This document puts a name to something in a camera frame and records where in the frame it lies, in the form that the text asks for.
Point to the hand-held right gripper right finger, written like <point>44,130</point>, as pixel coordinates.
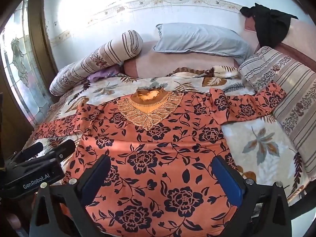
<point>227,180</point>

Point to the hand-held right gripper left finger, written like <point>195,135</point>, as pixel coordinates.
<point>95,180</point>

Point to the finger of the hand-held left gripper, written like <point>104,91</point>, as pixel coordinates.
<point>60,148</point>
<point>27,150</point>

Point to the orange floral shirt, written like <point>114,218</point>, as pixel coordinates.
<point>158,158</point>

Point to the leaf print blanket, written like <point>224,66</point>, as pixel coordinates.
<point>259,140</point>

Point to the stained glass window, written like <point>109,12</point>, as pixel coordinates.
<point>22,74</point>

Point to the purple cloth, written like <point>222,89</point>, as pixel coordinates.
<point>103,74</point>

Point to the striped bolster pillow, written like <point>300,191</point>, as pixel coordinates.
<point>98,56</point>

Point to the striped floral pillow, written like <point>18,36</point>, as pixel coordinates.
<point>284,79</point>

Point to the pink bed sheet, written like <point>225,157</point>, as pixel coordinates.
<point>158,65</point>

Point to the grey pillow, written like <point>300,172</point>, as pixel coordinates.
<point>200,39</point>

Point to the black cloth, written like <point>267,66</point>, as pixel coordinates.
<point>270,27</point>

